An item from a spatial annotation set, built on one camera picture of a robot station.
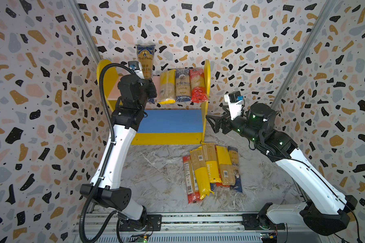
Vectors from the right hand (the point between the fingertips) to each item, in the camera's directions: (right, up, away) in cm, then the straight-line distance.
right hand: (214, 108), depth 58 cm
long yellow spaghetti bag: (-3, -35, +23) cm, 43 cm away
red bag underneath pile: (+6, -39, +26) cm, 47 cm away
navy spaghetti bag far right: (+18, -24, +39) cm, 49 cm away
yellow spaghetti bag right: (+11, -32, +28) cm, 44 cm away
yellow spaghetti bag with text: (+3, -24, +35) cm, 43 cm away
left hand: (-27, +15, +4) cm, 31 cm away
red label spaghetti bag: (-8, -44, +22) cm, 50 cm away
